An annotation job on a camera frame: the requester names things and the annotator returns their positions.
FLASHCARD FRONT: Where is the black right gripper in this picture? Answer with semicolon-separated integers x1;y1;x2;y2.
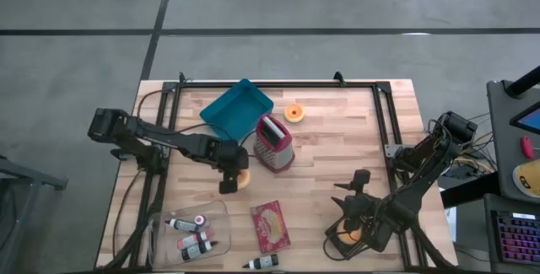
330;182;383;233

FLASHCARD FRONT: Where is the green frosted toy donut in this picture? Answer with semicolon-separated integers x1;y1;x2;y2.
235;169;252;191

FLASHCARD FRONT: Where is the steel box grater red handle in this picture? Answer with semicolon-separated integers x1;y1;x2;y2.
252;113;295;175

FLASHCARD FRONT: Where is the orange toy donut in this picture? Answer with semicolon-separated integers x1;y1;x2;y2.
283;103;305;124
336;218;364;245

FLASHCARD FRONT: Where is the red popcorn packet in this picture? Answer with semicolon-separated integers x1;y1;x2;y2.
249;200;292;255

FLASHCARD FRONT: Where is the black food colouring bottle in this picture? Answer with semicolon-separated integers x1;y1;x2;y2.
242;253;280;271
164;218;202;233
181;239;219;261

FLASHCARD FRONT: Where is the red food colouring bottle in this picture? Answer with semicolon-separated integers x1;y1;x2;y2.
175;230;215;250

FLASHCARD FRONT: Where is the clear plastic container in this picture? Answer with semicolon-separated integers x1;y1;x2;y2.
147;200;234;270

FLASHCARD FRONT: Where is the teal plastic bin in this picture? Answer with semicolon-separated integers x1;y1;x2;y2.
199;78;275;142

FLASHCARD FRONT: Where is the black mesh basket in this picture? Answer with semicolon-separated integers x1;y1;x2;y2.
323;204;381;262

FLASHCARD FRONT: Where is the black floor beam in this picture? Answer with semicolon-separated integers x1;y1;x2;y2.
440;171;503;210

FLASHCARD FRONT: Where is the grey side desk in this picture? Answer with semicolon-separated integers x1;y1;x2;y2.
487;78;540;202

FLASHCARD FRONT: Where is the backlit keyboard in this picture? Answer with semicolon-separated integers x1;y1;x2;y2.
495;210;540;266

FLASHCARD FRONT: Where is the yellow round object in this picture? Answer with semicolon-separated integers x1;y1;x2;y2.
511;158;540;200

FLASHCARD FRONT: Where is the small red object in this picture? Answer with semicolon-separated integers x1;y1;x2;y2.
520;136;535;160

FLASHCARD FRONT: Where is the tablet screen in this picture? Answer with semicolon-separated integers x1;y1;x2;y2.
509;100;540;136

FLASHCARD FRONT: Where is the grey metal stand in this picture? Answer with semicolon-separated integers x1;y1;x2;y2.
0;154;69;274

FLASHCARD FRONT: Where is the black pole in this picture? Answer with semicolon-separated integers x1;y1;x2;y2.
504;65;540;99

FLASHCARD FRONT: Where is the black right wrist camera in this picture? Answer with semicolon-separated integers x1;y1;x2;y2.
352;169;372;187

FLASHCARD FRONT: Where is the floor cable bundle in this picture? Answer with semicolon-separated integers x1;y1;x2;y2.
455;111;505;182

